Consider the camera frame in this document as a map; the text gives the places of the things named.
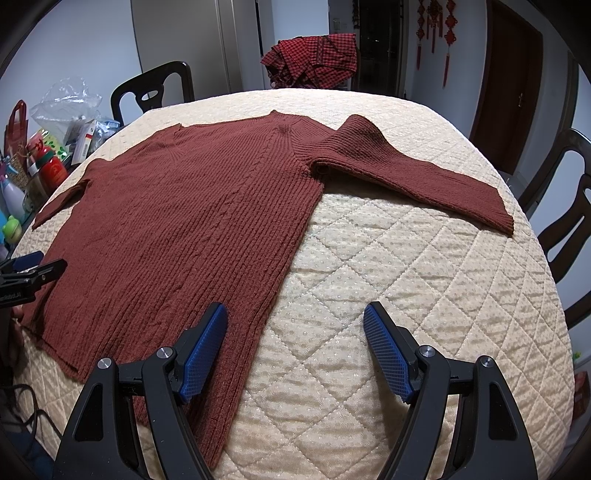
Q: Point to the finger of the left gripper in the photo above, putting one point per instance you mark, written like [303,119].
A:
[21,288]
[22,263]

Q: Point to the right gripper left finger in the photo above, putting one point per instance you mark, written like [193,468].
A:
[101,440]

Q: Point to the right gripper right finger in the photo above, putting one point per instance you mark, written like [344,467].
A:
[490,440]

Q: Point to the rust red knit sweater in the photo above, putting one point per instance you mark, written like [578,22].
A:
[210,213]

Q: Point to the green frog toy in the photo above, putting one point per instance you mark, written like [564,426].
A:
[12,230]

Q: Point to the red drink bottle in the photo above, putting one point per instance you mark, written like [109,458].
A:
[50,168]

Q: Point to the white medicine box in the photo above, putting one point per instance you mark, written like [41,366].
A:
[81,135]

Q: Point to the beige quilted table cover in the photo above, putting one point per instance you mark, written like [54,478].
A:
[316,405]

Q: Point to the clear plastic bag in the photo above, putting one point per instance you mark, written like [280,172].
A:
[68,101]

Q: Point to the dark wooden chair right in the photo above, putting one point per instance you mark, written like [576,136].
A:
[564,180]

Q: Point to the dark wooden chair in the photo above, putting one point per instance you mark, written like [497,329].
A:
[148,88]
[564,180]

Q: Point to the dark wooden chair left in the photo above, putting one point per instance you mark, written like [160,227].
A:
[148,88]

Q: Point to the grey cabinet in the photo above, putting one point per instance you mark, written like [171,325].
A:
[221,41]

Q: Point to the dark brown door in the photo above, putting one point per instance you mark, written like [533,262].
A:
[510,87]

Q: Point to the red checkered shirt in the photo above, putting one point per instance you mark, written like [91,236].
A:
[317,62]

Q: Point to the red chinese knot decoration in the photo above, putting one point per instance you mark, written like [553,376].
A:
[436,20]

